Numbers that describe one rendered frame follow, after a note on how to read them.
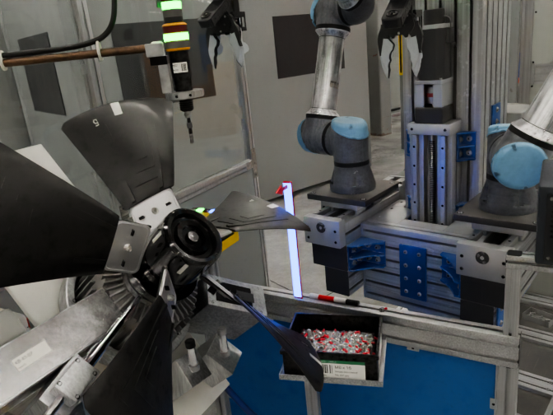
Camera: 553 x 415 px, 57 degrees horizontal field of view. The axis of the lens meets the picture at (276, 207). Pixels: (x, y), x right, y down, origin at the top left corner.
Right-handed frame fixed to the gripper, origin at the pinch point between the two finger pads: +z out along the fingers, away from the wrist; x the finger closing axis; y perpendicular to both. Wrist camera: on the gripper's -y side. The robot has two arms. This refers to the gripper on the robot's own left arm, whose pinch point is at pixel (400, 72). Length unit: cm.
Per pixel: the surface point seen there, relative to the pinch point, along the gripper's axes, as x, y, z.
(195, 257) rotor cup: 18, -62, 24
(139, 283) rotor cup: 28, -67, 28
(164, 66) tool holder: 26, -53, -8
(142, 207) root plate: 33, -58, 17
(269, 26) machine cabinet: 207, 301, -21
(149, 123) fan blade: 38, -47, 3
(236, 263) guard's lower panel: 95, 54, 88
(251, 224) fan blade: 20, -42, 25
